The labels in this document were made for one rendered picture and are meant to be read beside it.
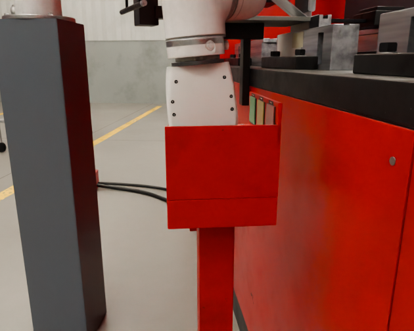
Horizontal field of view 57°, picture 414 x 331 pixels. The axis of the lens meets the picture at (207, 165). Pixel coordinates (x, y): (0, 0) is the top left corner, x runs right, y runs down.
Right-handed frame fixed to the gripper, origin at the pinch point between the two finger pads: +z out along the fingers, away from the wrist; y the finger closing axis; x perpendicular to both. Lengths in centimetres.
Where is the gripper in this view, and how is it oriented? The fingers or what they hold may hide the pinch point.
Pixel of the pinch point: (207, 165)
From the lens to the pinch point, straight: 58.5
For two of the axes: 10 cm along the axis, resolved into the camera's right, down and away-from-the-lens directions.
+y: -9.9, 1.1, -0.7
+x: 0.9, 2.6, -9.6
